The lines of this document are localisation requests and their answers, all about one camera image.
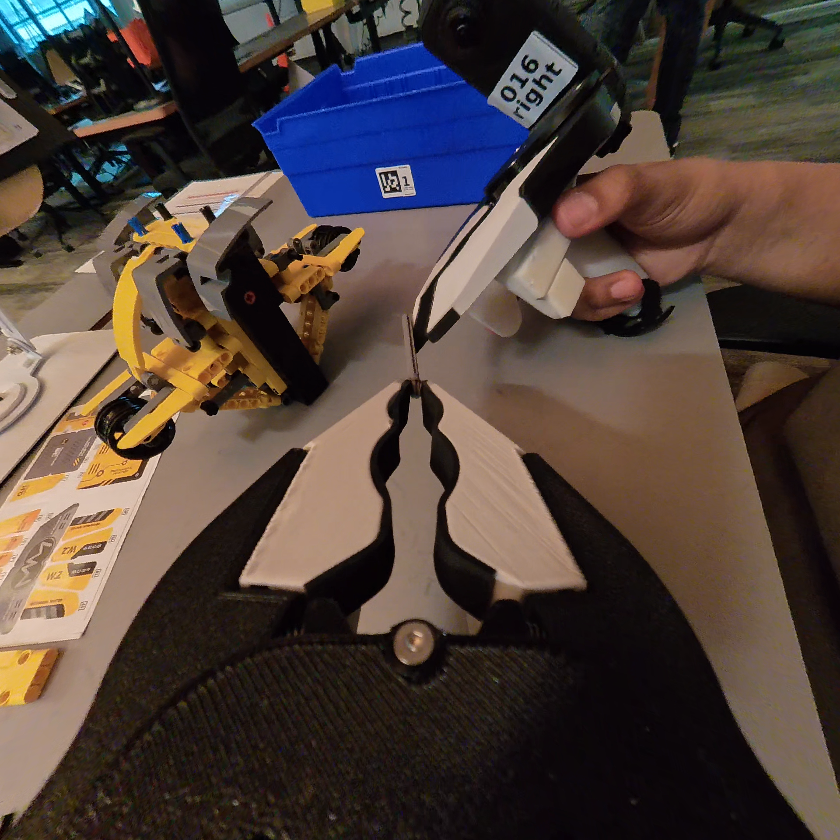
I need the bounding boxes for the yellow toy brick vehicle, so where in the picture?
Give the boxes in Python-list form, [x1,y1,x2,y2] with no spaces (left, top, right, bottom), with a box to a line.
[94,197,366,460]

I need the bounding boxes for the person's right hand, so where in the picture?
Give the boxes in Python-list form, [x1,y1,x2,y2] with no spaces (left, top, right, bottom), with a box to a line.
[551,157,744,322]

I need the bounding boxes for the black office chair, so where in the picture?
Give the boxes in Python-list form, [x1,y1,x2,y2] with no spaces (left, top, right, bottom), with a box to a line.
[134,0,283,178]

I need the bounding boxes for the printed paper sheet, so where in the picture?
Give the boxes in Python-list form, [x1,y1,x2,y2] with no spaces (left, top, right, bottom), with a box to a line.
[75,171,290,277]

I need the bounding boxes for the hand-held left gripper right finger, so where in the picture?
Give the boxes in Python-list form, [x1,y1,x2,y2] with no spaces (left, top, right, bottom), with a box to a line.
[420,381,588,618]

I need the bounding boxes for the flat yellow brick panel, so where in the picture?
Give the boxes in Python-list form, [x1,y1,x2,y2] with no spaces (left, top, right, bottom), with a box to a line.
[0,646,60,707]

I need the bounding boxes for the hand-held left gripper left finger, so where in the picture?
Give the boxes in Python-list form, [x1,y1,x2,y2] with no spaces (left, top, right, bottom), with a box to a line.
[238,381,414,614]

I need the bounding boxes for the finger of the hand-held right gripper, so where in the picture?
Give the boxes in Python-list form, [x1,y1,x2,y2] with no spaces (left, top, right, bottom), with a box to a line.
[422,196,547,343]
[413,138,560,312]

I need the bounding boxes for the white book stand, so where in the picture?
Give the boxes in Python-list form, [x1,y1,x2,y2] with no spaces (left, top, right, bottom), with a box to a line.
[0,308,119,481]

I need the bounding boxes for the dark grey axle rod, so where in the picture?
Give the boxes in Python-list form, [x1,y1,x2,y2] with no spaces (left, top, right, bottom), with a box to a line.
[403,314,424,399]

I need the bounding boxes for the yellow sticker sheet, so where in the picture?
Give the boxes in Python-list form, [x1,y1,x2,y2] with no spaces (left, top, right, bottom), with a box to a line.
[0,400,165,651]

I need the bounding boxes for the blue plastic bin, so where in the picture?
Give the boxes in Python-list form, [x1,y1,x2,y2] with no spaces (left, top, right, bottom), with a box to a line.
[252,42,532,217]

